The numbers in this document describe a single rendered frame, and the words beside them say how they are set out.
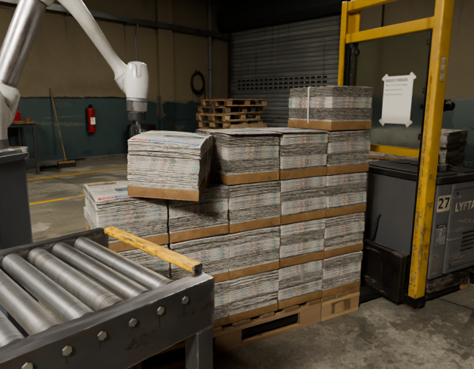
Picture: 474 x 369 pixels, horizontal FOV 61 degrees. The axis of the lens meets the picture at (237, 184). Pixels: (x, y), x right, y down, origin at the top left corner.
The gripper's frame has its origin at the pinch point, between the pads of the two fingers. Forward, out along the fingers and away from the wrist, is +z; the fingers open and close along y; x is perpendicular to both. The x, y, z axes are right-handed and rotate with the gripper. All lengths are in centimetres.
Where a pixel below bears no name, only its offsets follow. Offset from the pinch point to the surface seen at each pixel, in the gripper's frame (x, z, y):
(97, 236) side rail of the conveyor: 25, 18, -53
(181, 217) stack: -15.0, 23.5, -19.2
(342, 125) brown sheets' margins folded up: -102, -19, -18
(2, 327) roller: 49, 17, -102
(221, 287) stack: -36, 59, -20
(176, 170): -7.9, 0.9, -31.7
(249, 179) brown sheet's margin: -48, 7, -19
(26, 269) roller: 45, 17, -74
